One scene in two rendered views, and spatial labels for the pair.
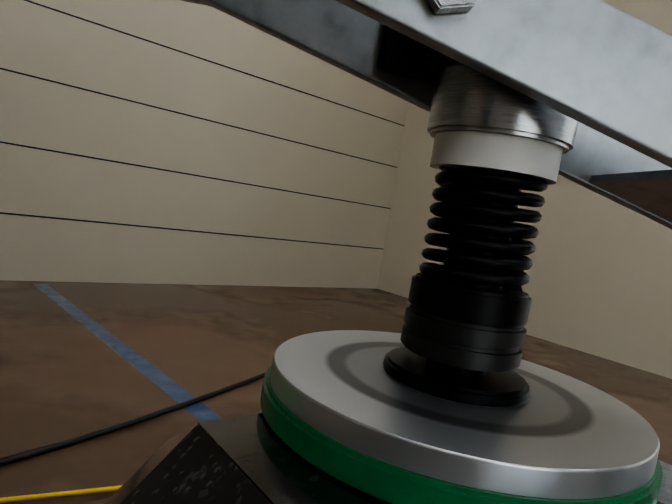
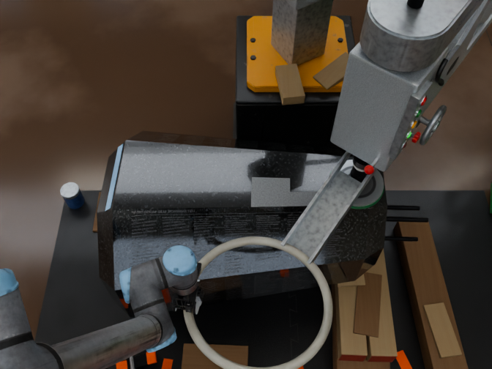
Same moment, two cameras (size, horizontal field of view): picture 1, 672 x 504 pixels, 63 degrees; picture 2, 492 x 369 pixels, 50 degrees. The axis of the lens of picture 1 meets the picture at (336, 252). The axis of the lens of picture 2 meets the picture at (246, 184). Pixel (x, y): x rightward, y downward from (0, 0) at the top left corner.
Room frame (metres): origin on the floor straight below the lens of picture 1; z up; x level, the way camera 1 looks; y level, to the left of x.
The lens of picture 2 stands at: (0.75, -1.20, 2.59)
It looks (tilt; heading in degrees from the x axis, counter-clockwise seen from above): 58 degrees down; 132
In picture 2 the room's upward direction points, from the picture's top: straight up
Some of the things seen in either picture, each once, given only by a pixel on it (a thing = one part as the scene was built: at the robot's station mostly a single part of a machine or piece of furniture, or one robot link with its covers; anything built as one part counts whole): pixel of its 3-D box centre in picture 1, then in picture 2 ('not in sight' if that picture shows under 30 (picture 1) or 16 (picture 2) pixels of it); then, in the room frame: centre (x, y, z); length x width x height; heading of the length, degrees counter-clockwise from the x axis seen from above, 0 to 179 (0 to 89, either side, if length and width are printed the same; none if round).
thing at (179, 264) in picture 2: not in sight; (180, 267); (0.19, -0.87, 1.18); 0.10 x 0.09 x 0.12; 65
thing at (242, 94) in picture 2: not in sight; (291, 105); (-0.36, 0.40, 0.37); 0.66 x 0.66 x 0.74; 42
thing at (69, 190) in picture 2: not in sight; (72, 195); (-0.99, -0.72, 0.08); 0.10 x 0.10 x 0.13
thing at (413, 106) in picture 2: not in sight; (408, 121); (0.44, -0.14, 1.37); 0.08 x 0.03 x 0.28; 95
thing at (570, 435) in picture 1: (451, 389); (356, 182); (0.32, -0.08, 0.84); 0.21 x 0.21 x 0.01
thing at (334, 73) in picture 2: not in sight; (336, 70); (-0.12, 0.39, 0.80); 0.20 x 0.10 x 0.05; 79
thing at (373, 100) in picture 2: not in sight; (394, 86); (0.31, 0.00, 1.32); 0.36 x 0.22 x 0.45; 95
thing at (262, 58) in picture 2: not in sight; (296, 51); (-0.36, 0.40, 0.76); 0.49 x 0.49 x 0.05; 42
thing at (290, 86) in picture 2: not in sight; (289, 84); (-0.23, 0.18, 0.81); 0.20 x 0.10 x 0.05; 140
